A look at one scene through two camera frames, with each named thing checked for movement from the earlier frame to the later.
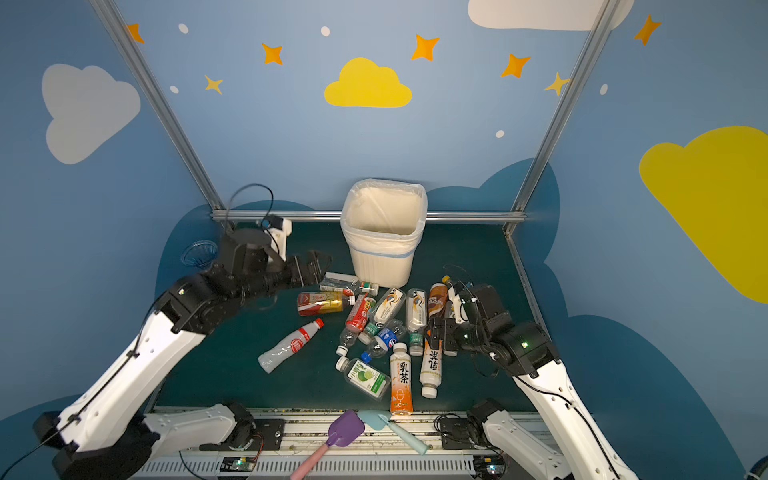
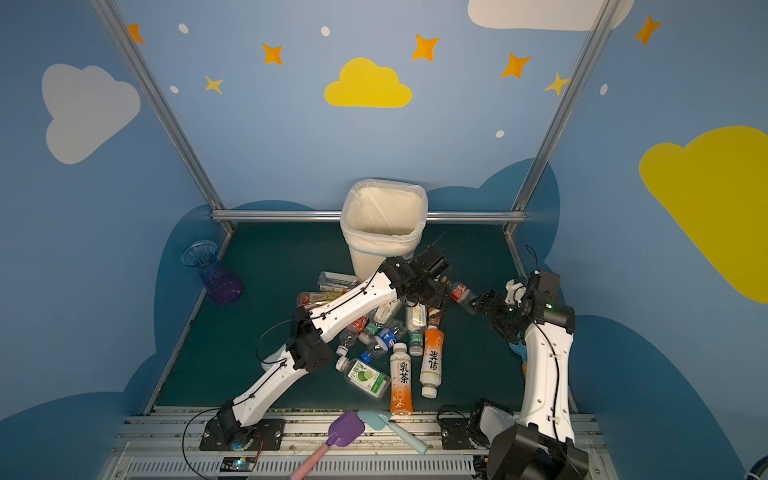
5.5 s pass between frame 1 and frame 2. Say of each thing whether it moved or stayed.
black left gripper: moved
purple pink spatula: stayed
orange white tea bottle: stayed
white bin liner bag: stayed
